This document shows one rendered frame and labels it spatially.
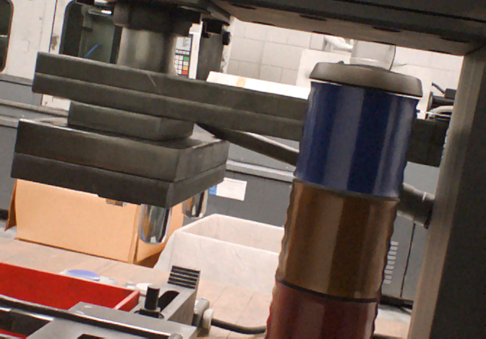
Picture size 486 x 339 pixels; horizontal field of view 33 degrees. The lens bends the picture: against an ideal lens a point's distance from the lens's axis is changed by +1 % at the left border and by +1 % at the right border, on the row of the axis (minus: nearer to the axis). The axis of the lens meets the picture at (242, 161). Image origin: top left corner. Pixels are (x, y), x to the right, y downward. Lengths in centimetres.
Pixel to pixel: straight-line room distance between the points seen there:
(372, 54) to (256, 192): 114
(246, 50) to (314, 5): 666
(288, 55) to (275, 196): 219
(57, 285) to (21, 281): 4
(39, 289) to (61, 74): 39
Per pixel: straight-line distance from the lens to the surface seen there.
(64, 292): 87
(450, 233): 48
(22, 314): 65
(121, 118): 51
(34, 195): 298
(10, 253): 118
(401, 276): 507
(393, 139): 27
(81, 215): 290
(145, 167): 48
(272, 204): 508
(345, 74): 27
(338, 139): 27
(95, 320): 64
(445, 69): 697
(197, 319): 91
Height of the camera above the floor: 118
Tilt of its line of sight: 5 degrees down
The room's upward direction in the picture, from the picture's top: 10 degrees clockwise
